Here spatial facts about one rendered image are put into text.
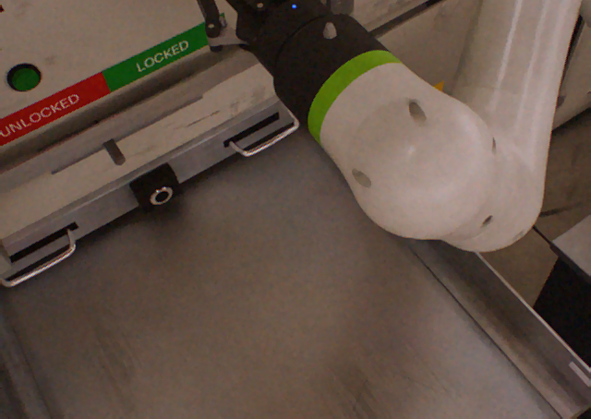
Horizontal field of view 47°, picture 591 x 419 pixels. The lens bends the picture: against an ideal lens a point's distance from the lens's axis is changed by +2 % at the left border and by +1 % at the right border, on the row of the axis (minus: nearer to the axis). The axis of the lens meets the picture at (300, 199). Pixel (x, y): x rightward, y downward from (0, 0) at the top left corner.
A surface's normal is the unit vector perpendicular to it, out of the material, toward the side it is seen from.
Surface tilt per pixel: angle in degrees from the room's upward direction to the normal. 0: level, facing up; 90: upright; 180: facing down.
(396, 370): 0
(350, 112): 38
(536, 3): 32
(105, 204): 90
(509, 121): 27
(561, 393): 0
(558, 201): 0
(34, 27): 90
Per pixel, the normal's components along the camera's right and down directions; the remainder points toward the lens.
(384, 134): -0.59, -0.37
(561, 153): -0.07, -0.55
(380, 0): 0.54, 0.68
